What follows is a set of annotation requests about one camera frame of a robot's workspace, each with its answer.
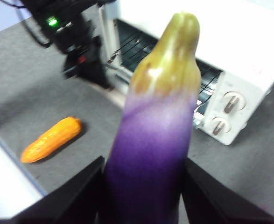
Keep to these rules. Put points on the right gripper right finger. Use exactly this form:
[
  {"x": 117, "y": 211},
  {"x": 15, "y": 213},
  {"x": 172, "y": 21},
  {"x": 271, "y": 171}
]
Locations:
[{"x": 211, "y": 200}]

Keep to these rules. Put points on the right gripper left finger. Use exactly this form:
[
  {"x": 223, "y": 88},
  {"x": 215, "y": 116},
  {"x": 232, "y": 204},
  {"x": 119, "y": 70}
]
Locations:
[{"x": 76, "y": 200}]

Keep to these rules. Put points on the purple eggplant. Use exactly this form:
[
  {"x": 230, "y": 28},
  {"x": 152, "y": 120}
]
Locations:
[{"x": 150, "y": 140}]

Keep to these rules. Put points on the beige round oven knob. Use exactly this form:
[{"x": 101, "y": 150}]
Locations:
[
  {"x": 220, "y": 127},
  {"x": 233, "y": 102}
]

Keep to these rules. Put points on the cream Toshiba toaster oven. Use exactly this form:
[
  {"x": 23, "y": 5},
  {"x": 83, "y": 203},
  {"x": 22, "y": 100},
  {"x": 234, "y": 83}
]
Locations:
[{"x": 244, "y": 46}]

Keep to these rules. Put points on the orange corn cob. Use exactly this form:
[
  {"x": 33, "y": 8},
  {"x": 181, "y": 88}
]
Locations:
[{"x": 50, "y": 140}]

